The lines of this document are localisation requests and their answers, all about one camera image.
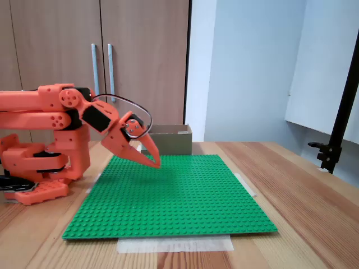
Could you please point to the open cardboard box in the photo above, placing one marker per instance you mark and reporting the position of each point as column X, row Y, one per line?
column 174, row 143

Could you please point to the green lego baseplate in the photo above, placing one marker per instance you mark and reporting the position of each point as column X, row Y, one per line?
column 182, row 201

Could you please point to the masking tape strip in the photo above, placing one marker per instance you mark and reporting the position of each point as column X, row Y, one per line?
column 246, row 185
column 174, row 245
column 91, row 186

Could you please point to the brown wooden cabinet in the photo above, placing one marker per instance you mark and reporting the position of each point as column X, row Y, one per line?
column 56, row 42

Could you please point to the black table clamp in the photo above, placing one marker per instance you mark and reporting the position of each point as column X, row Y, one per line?
column 14, row 183

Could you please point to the white wall panel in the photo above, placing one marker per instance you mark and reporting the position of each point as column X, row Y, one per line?
column 322, row 70

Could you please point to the black camera stand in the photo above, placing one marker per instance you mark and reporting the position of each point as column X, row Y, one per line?
column 343, row 112

